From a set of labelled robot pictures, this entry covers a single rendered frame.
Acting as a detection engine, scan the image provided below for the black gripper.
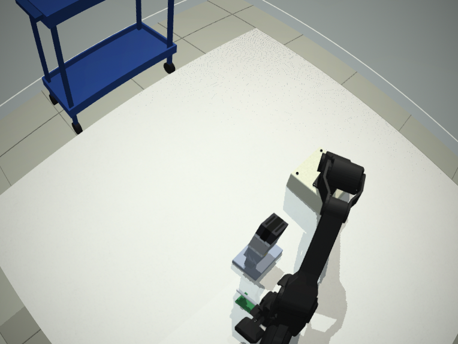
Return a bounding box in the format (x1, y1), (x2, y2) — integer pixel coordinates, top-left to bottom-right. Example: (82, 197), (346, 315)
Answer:
(235, 273), (292, 344)

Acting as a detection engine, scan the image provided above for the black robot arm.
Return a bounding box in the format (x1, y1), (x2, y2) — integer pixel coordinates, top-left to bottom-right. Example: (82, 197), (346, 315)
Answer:
(259, 151), (366, 344)

